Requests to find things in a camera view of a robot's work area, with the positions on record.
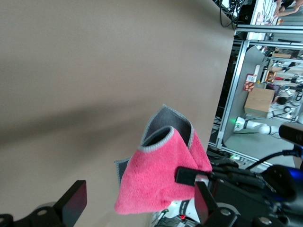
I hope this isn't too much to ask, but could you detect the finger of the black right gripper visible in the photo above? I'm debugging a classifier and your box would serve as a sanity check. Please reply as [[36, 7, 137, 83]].
[[175, 166, 210, 185]]

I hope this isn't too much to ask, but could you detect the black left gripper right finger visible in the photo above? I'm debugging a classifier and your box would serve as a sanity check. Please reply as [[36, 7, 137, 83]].
[[194, 181, 222, 227]]

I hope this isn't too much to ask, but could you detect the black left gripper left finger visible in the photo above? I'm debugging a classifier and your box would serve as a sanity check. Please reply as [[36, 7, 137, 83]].
[[56, 180, 88, 227]]

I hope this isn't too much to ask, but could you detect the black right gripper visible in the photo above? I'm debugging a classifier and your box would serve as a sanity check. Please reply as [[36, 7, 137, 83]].
[[209, 165, 297, 203]]

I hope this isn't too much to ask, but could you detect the pink grey-backed towel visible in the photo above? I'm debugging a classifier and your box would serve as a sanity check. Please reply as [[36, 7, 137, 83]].
[[114, 104, 213, 215]]

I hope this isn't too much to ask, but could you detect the brown cardboard box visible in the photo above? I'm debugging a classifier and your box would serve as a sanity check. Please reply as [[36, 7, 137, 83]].
[[243, 87, 276, 118]]

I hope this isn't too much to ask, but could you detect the red yellow snack bag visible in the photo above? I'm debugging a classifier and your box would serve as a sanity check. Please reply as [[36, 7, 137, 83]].
[[243, 73, 258, 92]]

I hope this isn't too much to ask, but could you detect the brown table cover sheet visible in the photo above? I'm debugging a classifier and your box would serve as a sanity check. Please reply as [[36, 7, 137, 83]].
[[0, 0, 235, 227]]

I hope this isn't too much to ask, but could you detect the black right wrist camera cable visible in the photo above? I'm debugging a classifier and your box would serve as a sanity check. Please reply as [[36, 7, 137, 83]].
[[246, 150, 296, 170]]

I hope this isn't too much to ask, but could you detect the aluminium cell frame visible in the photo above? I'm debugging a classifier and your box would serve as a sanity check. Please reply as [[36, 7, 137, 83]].
[[208, 23, 303, 166]]

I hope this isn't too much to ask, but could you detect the black hanging cable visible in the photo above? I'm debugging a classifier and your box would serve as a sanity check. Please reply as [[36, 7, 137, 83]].
[[217, 0, 240, 28]]

